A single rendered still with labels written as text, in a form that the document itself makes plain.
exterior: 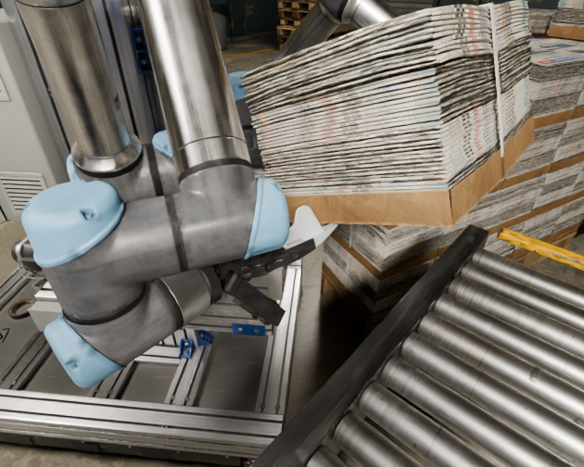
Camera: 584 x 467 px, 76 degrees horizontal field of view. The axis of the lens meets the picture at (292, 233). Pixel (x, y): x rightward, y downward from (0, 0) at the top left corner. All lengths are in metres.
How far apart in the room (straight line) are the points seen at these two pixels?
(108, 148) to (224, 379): 0.88
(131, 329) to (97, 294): 0.06
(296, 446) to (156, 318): 0.27
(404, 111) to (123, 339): 0.37
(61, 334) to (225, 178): 0.20
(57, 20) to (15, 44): 0.45
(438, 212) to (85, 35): 0.49
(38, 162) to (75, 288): 0.75
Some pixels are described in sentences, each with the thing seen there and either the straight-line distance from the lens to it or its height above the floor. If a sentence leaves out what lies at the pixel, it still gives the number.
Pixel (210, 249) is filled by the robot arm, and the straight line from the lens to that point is 0.35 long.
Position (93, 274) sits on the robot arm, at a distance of 0.35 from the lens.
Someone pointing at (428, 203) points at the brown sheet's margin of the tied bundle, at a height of 1.10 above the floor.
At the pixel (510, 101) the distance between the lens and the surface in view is 0.67.
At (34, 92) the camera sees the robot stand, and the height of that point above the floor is 1.09.
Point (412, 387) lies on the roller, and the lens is 0.65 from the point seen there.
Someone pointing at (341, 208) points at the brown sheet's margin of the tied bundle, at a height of 1.05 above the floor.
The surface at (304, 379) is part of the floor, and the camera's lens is 1.58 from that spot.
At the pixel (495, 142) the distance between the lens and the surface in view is 0.61.
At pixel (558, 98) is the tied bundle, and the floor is 0.93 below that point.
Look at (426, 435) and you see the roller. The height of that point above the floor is 0.80.
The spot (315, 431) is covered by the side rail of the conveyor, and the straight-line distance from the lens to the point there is 0.58.
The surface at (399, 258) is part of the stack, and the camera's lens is 1.43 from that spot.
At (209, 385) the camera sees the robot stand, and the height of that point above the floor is 0.21.
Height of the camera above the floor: 1.31
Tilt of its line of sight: 35 degrees down
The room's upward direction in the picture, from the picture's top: straight up
